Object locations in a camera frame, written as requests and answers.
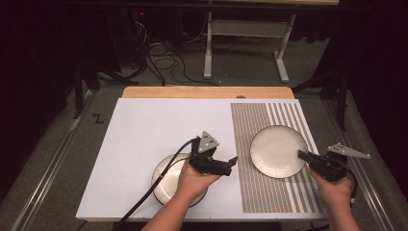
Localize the dark computer tower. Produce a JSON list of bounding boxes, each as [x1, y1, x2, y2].
[[105, 9, 152, 72]]

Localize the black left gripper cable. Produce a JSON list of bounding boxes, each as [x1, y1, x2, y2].
[[115, 137, 200, 231]]

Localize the white metal desk frame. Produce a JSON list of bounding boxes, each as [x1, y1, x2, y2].
[[203, 11, 297, 85]]

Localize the black floor cables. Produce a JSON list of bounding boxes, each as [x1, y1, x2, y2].
[[145, 41, 219, 88]]

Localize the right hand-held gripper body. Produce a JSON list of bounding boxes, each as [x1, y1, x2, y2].
[[309, 142, 371, 183]]

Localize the white plate with dark rim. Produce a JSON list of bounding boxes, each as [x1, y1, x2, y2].
[[249, 124, 309, 180], [151, 152, 210, 208]]

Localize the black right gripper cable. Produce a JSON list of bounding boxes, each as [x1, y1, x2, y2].
[[338, 159, 358, 207]]

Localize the white board mat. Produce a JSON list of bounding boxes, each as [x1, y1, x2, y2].
[[75, 97, 329, 221]]

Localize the black tripod stand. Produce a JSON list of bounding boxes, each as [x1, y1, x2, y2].
[[291, 68, 351, 132], [71, 59, 140, 120]]

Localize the aluminium floor rail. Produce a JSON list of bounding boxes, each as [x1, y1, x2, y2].
[[322, 95, 397, 231], [11, 90, 94, 231]]

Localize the person's right hand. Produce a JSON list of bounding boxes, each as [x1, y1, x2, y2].
[[309, 167, 354, 210]]

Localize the person's left hand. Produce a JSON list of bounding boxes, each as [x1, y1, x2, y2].
[[175, 159, 223, 207]]

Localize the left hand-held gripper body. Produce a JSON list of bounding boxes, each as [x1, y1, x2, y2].
[[189, 130, 233, 177]]

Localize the brown striped placemat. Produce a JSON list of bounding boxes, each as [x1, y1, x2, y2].
[[230, 102, 325, 215]]

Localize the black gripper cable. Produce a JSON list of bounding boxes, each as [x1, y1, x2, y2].
[[338, 159, 358, 207], [115, 137, 200, 231]]

